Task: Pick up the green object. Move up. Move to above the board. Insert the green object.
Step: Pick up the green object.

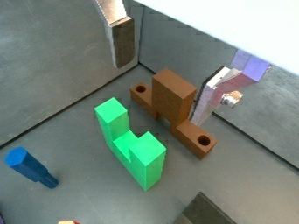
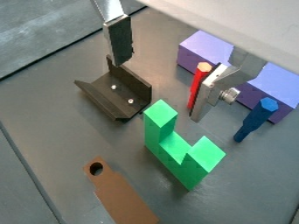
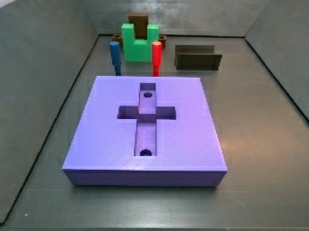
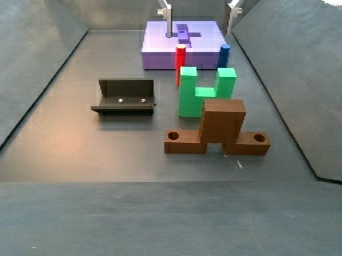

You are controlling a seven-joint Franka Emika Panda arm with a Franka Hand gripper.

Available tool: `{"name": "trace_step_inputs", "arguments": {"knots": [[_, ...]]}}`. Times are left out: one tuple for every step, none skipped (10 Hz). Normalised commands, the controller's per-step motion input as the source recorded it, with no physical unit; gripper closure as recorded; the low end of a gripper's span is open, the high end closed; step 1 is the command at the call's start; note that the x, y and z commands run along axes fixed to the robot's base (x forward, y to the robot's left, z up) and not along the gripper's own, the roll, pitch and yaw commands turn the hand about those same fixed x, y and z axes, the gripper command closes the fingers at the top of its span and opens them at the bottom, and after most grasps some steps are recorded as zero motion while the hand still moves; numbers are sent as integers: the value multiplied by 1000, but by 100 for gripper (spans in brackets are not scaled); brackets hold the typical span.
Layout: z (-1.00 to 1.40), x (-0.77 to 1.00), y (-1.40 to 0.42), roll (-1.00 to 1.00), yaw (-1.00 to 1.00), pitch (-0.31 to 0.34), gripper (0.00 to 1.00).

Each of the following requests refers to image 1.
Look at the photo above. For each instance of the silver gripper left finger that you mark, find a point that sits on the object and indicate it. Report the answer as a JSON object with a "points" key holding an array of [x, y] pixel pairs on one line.
{"points": [[120, 30]]}

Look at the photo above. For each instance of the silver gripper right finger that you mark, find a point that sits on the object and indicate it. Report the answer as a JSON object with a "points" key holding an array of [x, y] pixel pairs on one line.
{"points": [[220, 88]]}

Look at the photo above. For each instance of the green U-shaped block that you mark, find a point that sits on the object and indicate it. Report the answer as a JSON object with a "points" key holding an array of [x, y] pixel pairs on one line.
{"points": [[140, 153]]}

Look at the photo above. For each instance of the purple insertion board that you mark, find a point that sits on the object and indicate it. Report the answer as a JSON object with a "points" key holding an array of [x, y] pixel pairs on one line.
{"points": [[1, 219]]}

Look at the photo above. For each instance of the brown T-shaped block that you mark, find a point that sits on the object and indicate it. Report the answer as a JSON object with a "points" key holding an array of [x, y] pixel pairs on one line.
{"points": [[168, 99]]}

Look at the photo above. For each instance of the dark grey metal plate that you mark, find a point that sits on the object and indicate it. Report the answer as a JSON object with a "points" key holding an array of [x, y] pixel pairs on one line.
{"points": [[202, 212]]}

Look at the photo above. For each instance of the blue hexagonal peg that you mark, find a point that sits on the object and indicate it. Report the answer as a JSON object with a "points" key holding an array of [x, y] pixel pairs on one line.
{"points": [[25, 164]]}

